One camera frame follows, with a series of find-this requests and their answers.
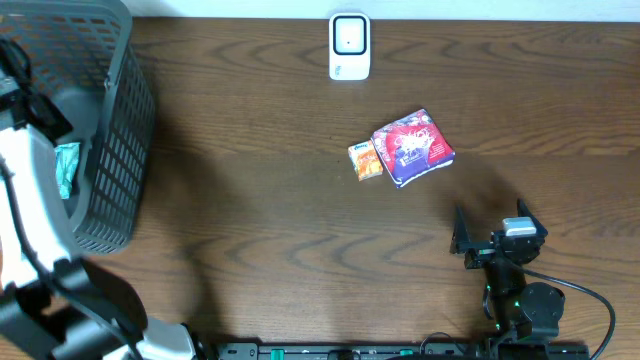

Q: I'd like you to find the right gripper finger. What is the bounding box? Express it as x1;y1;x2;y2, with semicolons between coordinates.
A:
516;198;546;231
452;206;471;243

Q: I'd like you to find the teal white snack packet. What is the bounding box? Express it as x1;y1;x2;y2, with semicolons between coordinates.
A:
55;142;80;200

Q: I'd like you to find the red purple snack bag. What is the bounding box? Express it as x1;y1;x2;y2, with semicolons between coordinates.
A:
371;109;456;188

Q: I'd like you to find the orange Kleenex tissue pack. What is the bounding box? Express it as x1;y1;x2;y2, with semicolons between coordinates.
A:
348;140;383;181

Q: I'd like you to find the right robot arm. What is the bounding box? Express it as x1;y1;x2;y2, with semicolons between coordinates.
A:
450;199;565;359

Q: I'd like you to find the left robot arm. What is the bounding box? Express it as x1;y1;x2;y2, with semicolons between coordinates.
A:
1;40;206;359

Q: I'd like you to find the grey plastic mesh basket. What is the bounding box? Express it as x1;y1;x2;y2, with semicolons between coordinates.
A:
1;0;155;254

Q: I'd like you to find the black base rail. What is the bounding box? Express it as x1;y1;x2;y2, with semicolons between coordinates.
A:
215;342;590;360

